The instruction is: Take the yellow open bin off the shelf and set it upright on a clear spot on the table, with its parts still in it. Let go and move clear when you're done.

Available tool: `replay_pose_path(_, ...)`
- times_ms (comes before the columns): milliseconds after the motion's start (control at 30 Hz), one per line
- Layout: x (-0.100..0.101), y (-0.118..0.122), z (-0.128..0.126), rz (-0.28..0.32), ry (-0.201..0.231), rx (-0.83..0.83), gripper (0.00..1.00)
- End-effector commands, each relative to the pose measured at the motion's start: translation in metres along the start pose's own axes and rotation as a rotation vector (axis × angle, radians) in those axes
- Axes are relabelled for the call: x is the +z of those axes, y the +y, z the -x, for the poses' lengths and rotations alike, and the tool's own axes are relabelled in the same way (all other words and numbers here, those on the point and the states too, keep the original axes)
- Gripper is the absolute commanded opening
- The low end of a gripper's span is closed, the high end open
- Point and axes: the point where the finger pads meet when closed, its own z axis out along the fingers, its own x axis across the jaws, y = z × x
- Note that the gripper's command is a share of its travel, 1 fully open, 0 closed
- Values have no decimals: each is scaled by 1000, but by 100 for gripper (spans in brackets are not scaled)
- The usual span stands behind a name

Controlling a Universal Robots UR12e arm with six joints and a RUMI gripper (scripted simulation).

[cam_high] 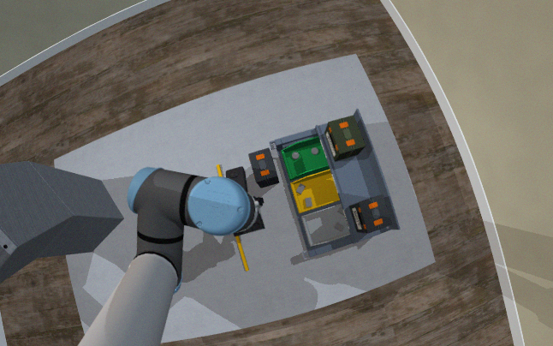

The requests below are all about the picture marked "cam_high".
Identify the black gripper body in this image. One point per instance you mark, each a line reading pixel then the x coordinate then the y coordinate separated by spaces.
pixel 258 225

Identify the green open bin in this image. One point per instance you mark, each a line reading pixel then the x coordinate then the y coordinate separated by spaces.
pixel 307 163

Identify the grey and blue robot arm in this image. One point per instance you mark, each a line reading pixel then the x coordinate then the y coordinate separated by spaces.
pixel 137 310

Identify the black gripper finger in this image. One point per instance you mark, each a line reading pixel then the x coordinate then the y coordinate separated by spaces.
pixel 260 200

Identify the yellow bin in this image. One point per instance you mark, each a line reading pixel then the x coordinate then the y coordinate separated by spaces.
pixel 319 186

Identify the grey open bin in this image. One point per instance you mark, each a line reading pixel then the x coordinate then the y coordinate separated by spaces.
pixel 319 226

